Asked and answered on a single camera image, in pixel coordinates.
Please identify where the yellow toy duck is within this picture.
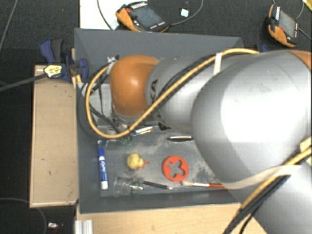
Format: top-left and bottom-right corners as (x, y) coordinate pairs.
(126, 153), (150, 172)

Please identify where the blue and white marker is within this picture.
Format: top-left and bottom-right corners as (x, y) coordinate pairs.
(97, 147), (110, 191)

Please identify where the clear glass cup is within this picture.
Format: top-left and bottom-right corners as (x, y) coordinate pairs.
(112, 175), (144, 198)

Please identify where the pale wood board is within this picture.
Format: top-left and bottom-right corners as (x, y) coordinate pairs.
(29, 65), (80, 208)

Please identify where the black and silver pen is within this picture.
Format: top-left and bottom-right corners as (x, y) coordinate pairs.
(166, 135), (194, 142)

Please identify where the red disc with cross hole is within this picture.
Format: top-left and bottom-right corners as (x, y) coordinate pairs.
(161, 156), (190, 181)

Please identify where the thin black pencil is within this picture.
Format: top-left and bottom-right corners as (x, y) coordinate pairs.
(142, 180), (174, 191)

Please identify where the grey metal bin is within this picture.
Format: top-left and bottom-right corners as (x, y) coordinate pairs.
(73, 27), (245, 214)

